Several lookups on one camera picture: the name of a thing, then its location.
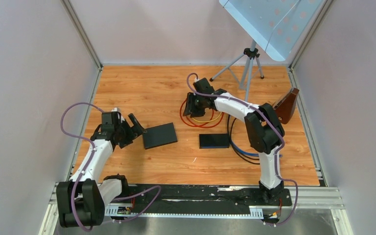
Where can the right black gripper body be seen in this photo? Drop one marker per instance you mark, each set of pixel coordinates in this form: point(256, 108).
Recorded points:
point(199, 107)

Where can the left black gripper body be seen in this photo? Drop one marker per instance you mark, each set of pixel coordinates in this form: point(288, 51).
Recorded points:
point(126, 133)

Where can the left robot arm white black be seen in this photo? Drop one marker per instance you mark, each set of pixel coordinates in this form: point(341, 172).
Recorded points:
point(81, 200)

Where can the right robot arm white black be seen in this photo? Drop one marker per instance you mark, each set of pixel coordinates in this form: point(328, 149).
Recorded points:
point(265, 132)

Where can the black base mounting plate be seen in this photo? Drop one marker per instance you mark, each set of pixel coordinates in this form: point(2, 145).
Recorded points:
point(193, 200)

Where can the grey tripod stand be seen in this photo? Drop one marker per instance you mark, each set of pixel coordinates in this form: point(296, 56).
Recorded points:
point(252, 56)

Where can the brown wooden metronome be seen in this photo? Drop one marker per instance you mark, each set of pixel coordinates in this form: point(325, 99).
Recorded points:
point(285, 106)

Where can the light blue perforated panel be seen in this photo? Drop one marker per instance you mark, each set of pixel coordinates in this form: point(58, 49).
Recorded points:
point(275, 25)

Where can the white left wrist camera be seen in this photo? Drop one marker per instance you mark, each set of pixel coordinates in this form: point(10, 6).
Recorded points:
point(118, 113)

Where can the aluminium frame rail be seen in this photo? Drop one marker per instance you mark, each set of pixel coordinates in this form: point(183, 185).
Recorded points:
point(303, 198)

